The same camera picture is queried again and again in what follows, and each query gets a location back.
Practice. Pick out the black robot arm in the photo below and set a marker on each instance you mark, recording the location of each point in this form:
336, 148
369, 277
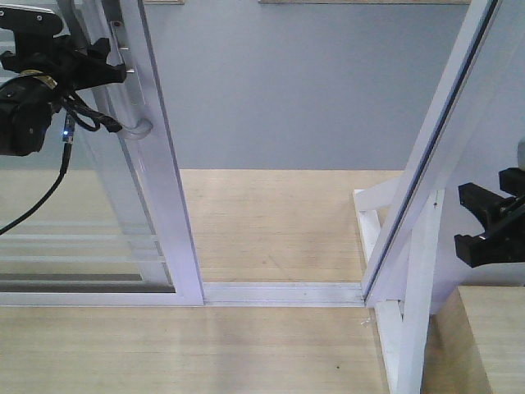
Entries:
25, 120

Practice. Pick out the white door handle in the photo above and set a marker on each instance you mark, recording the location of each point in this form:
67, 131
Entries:
126, 99

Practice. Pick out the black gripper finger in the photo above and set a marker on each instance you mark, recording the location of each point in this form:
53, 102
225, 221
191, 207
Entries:
477, 251
486, 206
93, 69

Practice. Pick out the white door frame post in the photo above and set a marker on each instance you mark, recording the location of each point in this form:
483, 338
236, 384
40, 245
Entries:
487, 40

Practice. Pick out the white sliding glass door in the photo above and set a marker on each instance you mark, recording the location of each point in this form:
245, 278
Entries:
94, 219

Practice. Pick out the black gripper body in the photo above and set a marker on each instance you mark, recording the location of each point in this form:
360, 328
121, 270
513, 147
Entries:
48, 65

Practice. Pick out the light wooden box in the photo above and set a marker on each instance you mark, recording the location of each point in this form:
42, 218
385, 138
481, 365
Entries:
475, 342

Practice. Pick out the aluminium floor track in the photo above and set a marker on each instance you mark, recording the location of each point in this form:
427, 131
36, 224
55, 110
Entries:
284, 294

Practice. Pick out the light wooden base platform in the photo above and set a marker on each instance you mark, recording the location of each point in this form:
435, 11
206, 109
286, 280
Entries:
249, 226

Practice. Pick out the white triangular support bracket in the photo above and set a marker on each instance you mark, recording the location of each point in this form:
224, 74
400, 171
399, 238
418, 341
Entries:
404, 306

